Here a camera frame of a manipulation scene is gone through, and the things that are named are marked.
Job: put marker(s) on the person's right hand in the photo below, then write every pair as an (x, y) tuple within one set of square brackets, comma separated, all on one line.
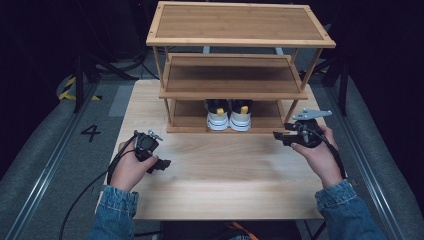
[(321, 160)]

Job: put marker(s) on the yellow and black striped tape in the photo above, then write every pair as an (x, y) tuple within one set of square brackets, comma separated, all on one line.
[(66, 95)]

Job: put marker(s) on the person's left hand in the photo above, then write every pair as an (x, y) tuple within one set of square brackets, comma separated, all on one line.
[(128, 173)]

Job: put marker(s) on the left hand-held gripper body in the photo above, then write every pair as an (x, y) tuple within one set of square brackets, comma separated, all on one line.
[(145, 145)]

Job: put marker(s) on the white and navy sneaker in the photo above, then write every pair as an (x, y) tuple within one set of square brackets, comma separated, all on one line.
[(217, 116), (240, 117)]

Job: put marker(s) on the black metal stand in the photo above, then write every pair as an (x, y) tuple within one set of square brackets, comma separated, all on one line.
[(343, 86), (79, 86)]

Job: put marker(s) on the metal floor rail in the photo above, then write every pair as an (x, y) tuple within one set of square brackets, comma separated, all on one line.
[(376, 193), (46, 166)]

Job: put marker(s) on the wooden three-tier shoe rack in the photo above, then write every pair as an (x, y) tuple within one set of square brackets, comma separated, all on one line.
[(233, 23)]

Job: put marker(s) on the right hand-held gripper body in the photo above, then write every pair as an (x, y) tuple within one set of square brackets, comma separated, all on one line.
[(308, 133)]

